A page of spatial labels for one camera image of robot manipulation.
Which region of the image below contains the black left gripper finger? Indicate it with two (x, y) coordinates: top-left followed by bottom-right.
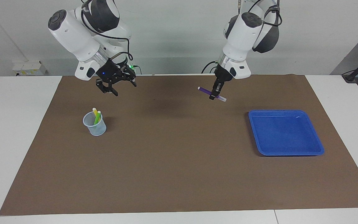
(209, 81), (225, 101)

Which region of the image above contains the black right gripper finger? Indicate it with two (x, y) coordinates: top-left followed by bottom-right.
(123, 65), (137, 87)
(96, 80), (119, 97)

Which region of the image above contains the purple pen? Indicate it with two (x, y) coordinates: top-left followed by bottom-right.
(198, 86), (227, 102)

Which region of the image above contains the blue plastic tray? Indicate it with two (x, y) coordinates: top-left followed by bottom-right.
(248, 110), (325, 156)

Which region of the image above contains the translucent plastic cup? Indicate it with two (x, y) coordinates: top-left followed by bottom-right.
(83, 111), (107, 136)

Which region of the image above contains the brown table mat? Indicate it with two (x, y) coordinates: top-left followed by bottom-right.
(0, 74), (358, 216)

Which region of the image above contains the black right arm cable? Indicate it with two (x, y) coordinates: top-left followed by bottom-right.
(81, 3), (134, 63)

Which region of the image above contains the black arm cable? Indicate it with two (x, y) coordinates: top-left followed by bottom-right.
(238, 0), (283, 27)
(81, 3), (134, 63)

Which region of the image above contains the white wall socket box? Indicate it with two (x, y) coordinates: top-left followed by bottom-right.
(12, 61), (47, 76)

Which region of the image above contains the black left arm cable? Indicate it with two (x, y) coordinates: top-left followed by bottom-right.
(238, 0), (283, 27)

